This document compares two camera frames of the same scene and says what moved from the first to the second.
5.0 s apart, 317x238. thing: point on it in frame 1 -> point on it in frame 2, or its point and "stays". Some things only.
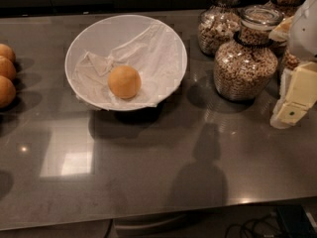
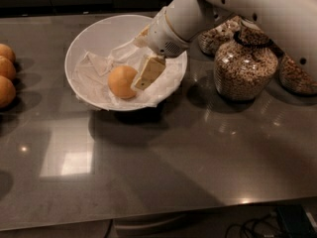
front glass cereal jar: (246, 66) stays
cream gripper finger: (282, 32) -> (140, 40)
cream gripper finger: (298, 94) -> (154, 65)
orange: (8, 92) stays
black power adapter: (297, 221) stays
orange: (124, 81) stays
